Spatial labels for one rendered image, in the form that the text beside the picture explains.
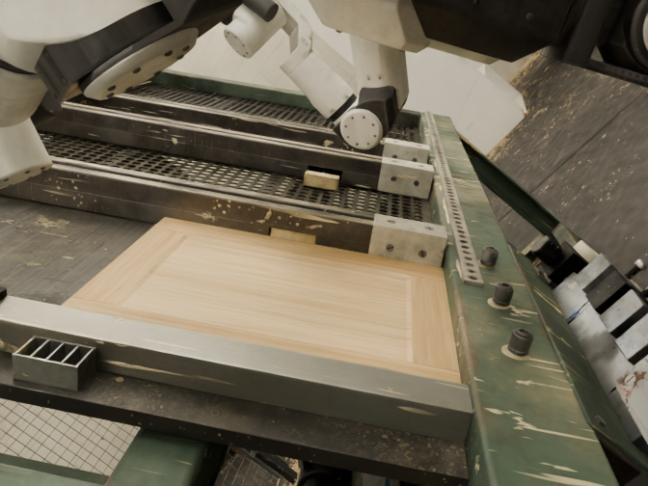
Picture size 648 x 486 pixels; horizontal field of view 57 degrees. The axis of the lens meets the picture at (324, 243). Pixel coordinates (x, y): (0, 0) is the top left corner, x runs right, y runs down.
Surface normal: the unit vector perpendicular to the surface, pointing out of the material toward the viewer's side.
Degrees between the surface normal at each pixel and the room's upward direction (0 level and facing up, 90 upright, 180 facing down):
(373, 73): 90
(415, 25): 137
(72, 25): 91
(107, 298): 60
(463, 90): 90
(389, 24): 101
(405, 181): 90
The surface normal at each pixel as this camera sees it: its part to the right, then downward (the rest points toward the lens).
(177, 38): 0.84, 0.43
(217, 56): -0.21, 0.46
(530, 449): 0.15, -0.92
